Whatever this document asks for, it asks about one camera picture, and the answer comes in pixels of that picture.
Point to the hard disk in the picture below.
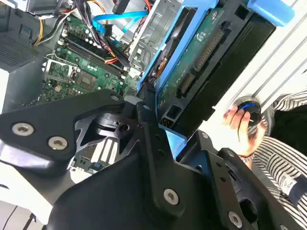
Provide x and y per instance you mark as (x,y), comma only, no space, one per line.
(206,52)

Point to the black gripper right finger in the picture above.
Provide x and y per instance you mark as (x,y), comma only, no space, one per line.
(223,182)

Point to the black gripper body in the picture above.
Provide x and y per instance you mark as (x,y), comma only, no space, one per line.
(112,196)

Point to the person's hand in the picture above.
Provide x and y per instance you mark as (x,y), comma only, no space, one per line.
(242,137)

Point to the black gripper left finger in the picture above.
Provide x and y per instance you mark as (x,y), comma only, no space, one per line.
(40,129)

